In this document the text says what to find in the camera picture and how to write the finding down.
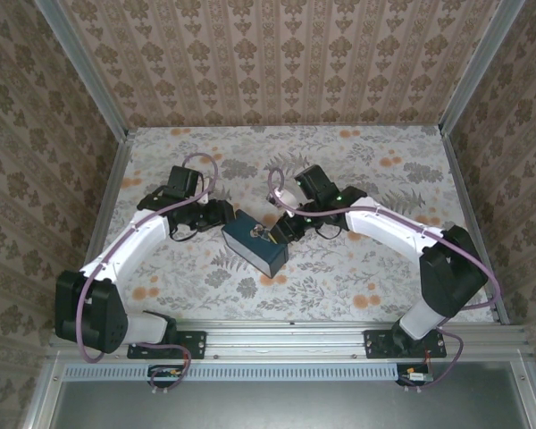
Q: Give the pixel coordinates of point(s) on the dark blue painted box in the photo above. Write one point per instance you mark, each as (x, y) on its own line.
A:
(250, 254)

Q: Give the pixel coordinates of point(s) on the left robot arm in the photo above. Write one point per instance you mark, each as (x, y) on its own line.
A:
(138, 241)

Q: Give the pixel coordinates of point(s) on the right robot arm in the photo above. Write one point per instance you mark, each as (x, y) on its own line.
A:
(384, 223)

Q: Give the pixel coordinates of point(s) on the floral table cover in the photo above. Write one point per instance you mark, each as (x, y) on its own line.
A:
(406, 170)

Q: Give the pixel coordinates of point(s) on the small connector board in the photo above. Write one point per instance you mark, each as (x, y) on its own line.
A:
(413, 377)
(165, 374)

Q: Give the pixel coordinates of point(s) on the grey metal panel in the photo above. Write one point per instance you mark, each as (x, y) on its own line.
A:
(295, 406)

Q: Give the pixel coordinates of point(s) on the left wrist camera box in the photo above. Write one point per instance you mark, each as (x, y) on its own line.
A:
(203, 197)

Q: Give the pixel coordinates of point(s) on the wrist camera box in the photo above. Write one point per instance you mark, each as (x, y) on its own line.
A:
(203, 197)
(286, 198)

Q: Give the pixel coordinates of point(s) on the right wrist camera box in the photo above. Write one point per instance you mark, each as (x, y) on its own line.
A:
(286, 198)

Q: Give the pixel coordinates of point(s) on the aluminium side rail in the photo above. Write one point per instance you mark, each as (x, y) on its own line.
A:
(102, 223)
(469, 201)

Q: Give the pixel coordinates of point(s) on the aluminium mounting rail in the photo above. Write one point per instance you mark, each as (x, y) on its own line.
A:
(286, 339)

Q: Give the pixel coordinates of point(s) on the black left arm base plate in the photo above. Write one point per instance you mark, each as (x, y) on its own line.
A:
(194, 344)

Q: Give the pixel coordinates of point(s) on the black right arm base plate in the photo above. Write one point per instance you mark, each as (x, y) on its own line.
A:
(375, 344)

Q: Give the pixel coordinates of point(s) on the aluminium corner post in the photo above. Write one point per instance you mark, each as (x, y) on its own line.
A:
(86, 67)
(479, 67)

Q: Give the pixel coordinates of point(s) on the aluminium frame bar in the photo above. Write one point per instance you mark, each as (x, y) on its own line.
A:
(525, 393)
(40, 397)

